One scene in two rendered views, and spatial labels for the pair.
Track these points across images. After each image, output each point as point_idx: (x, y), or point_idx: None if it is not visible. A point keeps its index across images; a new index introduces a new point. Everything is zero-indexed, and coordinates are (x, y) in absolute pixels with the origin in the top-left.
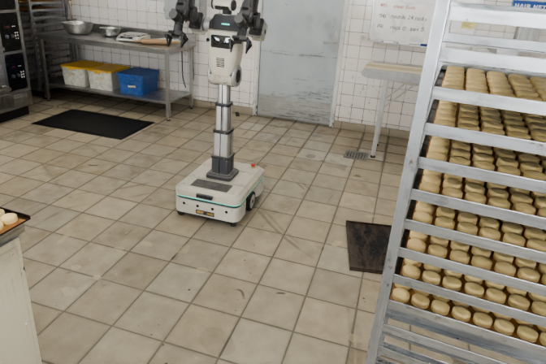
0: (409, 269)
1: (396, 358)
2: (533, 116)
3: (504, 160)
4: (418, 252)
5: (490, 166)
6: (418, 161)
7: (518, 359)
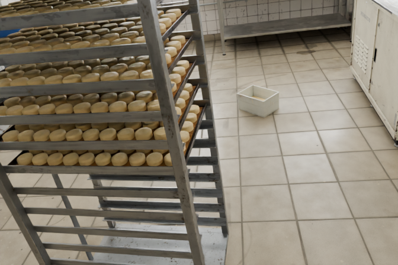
0: (186, 85)
1: (195, 143)
2: None
3: None
4: (183, 56)
5: None
6: None
7: (74, 244)
